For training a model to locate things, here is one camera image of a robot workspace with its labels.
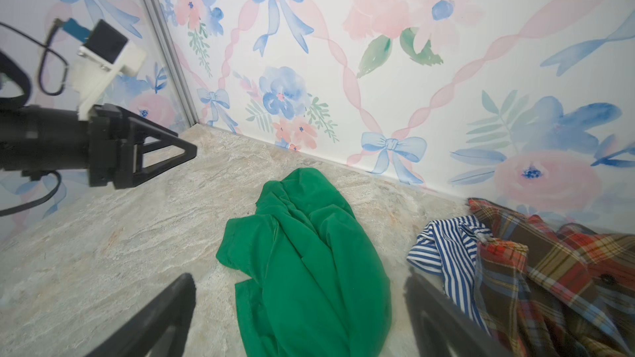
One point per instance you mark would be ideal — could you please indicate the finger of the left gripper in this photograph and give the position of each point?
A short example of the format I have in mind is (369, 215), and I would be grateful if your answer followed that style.
(157, 150)

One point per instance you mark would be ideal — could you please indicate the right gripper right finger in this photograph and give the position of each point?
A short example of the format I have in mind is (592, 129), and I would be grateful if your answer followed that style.
(440, 328)

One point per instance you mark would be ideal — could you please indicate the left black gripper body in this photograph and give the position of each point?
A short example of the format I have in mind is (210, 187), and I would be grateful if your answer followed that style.
(115, 139)

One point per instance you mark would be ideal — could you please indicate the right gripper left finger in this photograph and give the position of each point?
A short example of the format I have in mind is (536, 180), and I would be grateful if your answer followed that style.
(161, 328)

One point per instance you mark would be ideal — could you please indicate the green cloth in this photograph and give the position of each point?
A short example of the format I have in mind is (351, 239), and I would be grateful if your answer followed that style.
(315, 285)

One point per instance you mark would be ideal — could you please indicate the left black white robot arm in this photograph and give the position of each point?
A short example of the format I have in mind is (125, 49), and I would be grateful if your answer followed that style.
(38, 141)

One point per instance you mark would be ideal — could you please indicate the blue white striped cloth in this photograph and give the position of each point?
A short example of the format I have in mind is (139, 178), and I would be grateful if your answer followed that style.
(448, 248)

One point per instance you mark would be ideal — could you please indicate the red plaid cloth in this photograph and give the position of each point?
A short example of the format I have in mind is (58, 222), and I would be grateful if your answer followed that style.
(540, 292)

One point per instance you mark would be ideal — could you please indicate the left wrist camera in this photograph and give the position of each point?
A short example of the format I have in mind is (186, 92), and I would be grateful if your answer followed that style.
(104, 54)

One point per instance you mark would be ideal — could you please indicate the left corner aluminium post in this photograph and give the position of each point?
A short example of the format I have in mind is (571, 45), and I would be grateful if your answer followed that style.
(161, 32)

